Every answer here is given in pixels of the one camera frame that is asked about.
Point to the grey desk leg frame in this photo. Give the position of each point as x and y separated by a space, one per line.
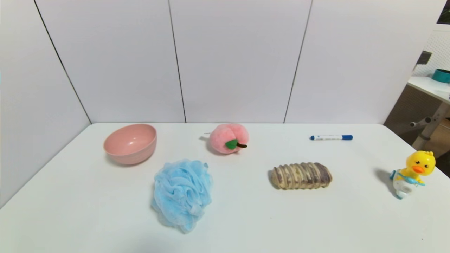
430 126

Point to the pink bowl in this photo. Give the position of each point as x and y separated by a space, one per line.
130 144

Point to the pink plush peach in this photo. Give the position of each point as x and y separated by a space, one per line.
225 138

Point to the white side desk top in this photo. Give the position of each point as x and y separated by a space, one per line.
430 88

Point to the blue mesh bath sponge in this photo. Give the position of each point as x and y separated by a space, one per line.
182 194

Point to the yellow duck toy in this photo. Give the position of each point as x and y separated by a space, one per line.
415 168

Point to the teal round container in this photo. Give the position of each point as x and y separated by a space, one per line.
441 75

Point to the blue white marker pen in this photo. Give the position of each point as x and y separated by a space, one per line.
331 137

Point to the white pegboard panel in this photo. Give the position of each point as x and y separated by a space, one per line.
437 52

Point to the dark grey mounted box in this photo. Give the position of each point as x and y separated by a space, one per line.
423 57

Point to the striped brown bread loaf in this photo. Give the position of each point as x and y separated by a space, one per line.
301 175

